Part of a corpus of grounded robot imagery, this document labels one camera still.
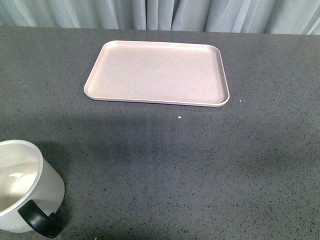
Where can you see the beige rectangular plastic tray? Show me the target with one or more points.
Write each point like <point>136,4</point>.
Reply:
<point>158,72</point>

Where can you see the white mug with black handle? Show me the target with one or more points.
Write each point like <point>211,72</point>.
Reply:
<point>31,191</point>

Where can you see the white pleated curtain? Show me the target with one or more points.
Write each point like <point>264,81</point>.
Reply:
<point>293,17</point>

